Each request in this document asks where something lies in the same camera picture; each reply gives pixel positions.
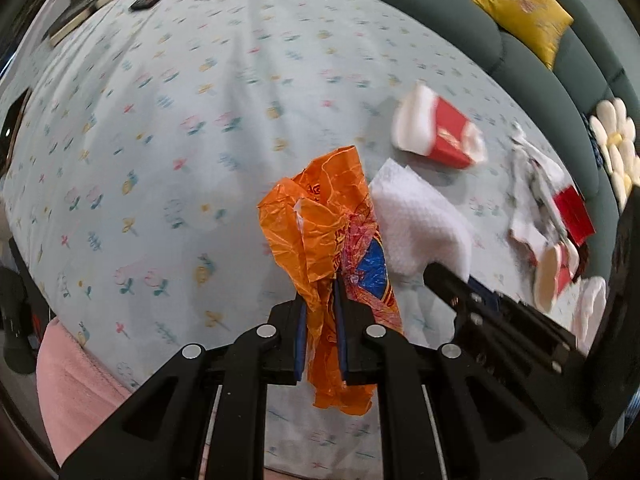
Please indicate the black device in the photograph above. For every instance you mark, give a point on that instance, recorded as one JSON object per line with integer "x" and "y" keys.
{"x": 14, "y": 120}

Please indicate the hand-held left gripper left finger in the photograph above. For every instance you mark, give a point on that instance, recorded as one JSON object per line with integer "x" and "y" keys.
{"x": 300, "y": 340}

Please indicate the dark green sofa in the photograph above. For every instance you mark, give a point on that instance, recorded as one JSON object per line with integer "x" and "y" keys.
{"x": 540, "y": 90}

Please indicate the dark flat book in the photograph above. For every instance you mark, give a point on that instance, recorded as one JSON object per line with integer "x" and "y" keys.
{"x": 87, "y": 7}

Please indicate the yellow embroidered cushion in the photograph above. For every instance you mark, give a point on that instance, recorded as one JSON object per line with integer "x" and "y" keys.
{"x": 522, "y": 7}

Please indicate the white paper towel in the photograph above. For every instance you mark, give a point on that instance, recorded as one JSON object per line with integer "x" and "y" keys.
{"x": 420, "y": 220}

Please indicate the dark object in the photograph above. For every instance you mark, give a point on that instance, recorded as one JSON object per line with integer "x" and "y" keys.
{"x": 17, "y": 320}

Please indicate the torn red white paper cup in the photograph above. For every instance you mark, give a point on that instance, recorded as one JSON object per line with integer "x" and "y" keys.
{"x": 540, "y": 190}

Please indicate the orange plastic bag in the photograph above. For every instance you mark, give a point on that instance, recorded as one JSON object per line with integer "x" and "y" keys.
{"x": 320, "y": 220}

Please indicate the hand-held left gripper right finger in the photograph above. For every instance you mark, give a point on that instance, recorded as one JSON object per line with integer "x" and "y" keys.
{"x": 340, "y": 335}

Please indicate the floral light blue tablecloth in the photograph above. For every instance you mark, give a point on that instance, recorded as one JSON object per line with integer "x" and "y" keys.
{"x": 165, "y": 160}

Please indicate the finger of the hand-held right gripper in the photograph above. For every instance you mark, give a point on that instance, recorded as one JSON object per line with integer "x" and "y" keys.
{"x": 450, "y": 290}
{"x": 487, "y": 296}

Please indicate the white paper cup piece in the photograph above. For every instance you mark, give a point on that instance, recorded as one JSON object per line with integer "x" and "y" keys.
{"x": 590, "y": 310}

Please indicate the cream flower shaped cushion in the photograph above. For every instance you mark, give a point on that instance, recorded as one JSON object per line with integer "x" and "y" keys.
{"x": 616, "y": 145}

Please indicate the crushed red paper cup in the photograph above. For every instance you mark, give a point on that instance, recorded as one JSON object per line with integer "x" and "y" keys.
{"x": 440, "y": 127}

